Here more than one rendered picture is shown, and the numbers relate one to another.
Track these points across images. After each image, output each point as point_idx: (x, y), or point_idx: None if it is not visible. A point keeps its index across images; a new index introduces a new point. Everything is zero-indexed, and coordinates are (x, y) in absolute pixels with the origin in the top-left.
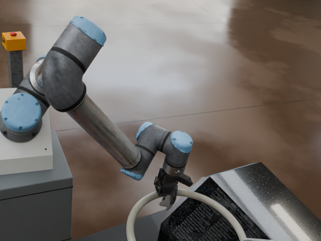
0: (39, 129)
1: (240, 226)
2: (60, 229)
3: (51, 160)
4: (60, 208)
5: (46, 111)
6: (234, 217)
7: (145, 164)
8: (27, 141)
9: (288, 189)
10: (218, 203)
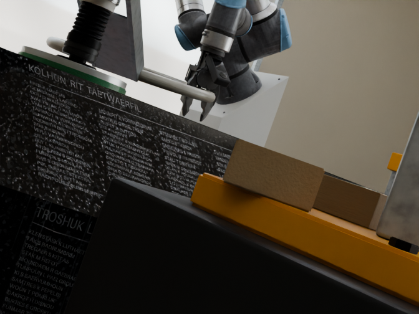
0: (237, 95)
1: (167, 78)
2: None
3: (217, 125)
4: None
5: (264, 90)
6: (183, 84)
7: (192, 22)
8: (222, 104)
9: (333, 174)
10: (204, 90)
